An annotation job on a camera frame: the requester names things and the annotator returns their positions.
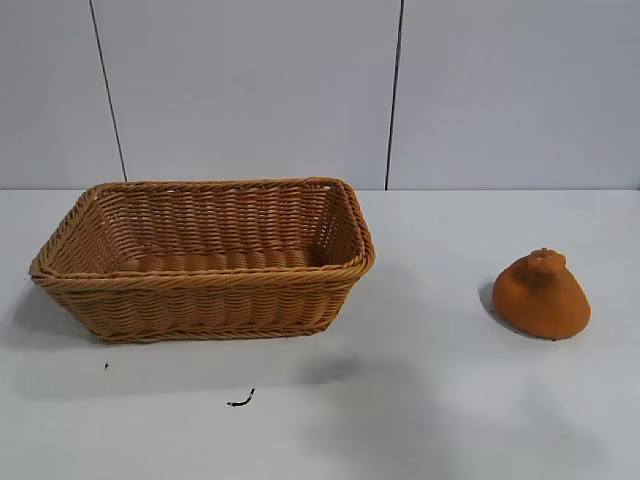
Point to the orange toy fruit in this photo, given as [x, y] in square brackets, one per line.
[542, 305]

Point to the brown woven wicker basket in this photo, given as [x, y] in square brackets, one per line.
[200, 300]

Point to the small black curved scrap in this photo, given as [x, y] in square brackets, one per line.
[244, 400]

